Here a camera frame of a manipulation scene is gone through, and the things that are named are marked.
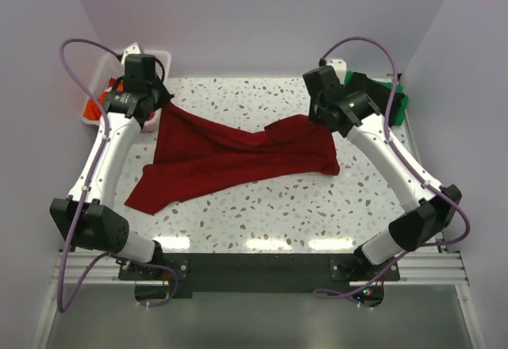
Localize dark red t-shirt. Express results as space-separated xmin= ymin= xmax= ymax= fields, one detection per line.
xmin=125 ymin=104 xmax=340 ymax=215

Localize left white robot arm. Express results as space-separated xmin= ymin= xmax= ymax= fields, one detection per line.
xmin=50 ymin=47 xmax=172 ymax=263

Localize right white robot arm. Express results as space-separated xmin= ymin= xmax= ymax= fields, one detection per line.
xmin=303 ymin=65 xmax=462 ymax=266

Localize white plastic laundry basket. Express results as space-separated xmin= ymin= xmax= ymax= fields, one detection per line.
xmin=81 ymin=49 xmax=171 ymax=133

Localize folded black t-shirt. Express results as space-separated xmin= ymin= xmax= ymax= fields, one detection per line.
xmin=347 ymin=71 xmax=406 ymax=126

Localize orange t-shirt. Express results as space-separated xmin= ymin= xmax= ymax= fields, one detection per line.
xmin=83 ymin=98 xmax=102 ymax=124

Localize folded green t-shirt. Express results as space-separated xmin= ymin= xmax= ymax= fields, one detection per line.
xmin=343 ymin=70 xmax=410 ymax=127

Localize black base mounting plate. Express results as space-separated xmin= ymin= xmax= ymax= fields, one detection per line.
xmin=118 ymin=253 xmax=400 ymax=301

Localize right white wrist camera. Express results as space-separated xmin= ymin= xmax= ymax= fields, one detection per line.
xmin=325 ymin=59 xmax=348 ymax=85

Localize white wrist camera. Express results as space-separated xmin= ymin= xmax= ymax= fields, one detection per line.
xmin=121 ymin=42 xmax=143 ymax=63
xmin=325 ymin=59 xmax=348 ymax=85

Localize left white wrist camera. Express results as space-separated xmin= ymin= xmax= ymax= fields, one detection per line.
xmin=121 ymin=42 xmax=143 ymax=63

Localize aluminium extrusion rail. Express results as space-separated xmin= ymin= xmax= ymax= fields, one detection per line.
xmin=49 ymin=228 xmax=471 ymax=286

